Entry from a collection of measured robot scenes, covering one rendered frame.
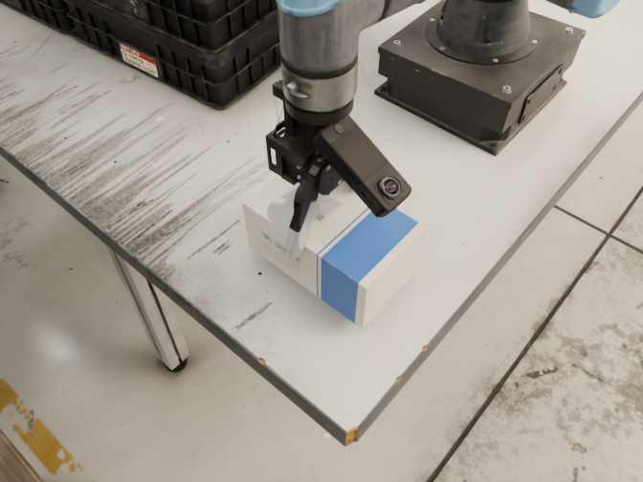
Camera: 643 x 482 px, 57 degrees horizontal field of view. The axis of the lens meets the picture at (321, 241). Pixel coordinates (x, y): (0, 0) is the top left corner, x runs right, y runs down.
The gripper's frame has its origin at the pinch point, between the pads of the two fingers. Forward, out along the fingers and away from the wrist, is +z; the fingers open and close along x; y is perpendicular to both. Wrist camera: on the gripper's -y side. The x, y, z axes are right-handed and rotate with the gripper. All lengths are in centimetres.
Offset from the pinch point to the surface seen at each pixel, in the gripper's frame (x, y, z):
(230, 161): -5.3, 26.1, 8.0
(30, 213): 6, 116, 77
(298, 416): -1, 11, 78
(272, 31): -27.4, 37.1, -0.4
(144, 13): -11, 49, -6
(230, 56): -15.4, 34.8, -2.3
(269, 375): 17.0, -4.1, 9.6
